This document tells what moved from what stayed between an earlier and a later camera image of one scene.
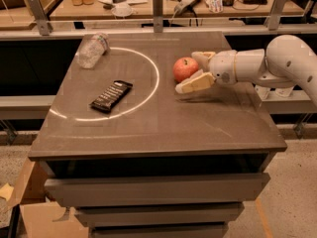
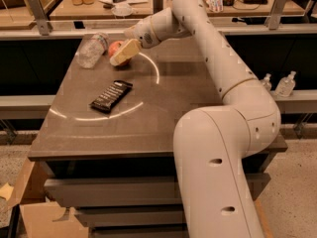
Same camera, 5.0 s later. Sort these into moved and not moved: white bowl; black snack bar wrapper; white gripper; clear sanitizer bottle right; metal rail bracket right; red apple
Moved: white gripper; red apple
Not moved: white bowl; metal rail bracket right; black snack bar wrapper; clear sanitizer bottle right
